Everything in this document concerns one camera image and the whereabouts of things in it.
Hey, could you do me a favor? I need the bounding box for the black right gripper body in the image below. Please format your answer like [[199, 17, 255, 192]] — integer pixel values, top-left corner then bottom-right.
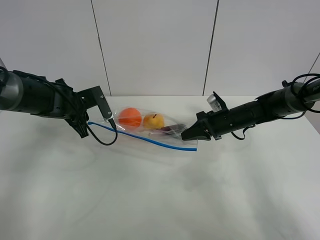
[[195, 109, 240, 141]]

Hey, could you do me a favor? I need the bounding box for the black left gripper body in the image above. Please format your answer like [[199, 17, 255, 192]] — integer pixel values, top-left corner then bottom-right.
[[54, 78, 89, 128]]

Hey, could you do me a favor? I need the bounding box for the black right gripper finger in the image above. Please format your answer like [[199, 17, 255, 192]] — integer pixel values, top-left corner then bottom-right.
[[181, 120, 203, 135], [181, 129, 210, 141]]

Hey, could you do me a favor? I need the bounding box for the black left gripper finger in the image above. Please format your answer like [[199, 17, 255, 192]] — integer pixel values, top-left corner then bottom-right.
[[72, 120, 89, 138]]

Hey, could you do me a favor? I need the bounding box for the clear zip bag blue seal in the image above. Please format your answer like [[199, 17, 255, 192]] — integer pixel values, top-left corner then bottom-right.
[[87, 106, 199, 153]]

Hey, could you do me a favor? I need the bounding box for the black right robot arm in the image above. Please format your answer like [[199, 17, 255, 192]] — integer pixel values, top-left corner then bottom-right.
[[181, 73, 320, 141]]

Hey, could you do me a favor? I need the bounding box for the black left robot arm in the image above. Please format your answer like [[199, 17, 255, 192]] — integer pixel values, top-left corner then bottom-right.
[[0, 67, 187, 146]]

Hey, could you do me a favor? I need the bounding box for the purple eggplant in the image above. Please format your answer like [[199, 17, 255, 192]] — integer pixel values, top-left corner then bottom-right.
[[149, 123, 187, 138]]

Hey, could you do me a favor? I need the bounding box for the yellow pear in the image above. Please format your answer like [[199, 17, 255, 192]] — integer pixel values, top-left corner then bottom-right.
[[143, 113, 165, 130]]

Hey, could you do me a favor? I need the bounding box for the orange fruit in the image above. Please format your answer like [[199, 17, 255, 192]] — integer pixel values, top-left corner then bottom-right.
[[118, 107, 142, 128]]

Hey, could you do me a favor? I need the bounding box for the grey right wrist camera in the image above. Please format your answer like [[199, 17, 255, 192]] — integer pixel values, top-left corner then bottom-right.
[[206, 91, 229, 113]]

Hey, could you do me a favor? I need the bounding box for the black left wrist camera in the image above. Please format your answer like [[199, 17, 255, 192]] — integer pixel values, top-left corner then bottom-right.
[[77, 86, 114, 121]]

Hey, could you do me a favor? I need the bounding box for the black camera cable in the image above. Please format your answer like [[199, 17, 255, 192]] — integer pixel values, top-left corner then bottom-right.
[[86, 118, 119, 146]]

